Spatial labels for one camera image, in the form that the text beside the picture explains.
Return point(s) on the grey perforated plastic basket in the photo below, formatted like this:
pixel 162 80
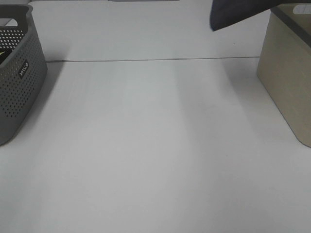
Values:
pixel 24 70

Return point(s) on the beige plastic storage basket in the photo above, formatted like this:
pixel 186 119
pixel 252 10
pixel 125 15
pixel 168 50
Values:
pixel 285 65

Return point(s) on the dark grey towel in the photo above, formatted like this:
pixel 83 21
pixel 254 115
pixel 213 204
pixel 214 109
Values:
pixel 225 13

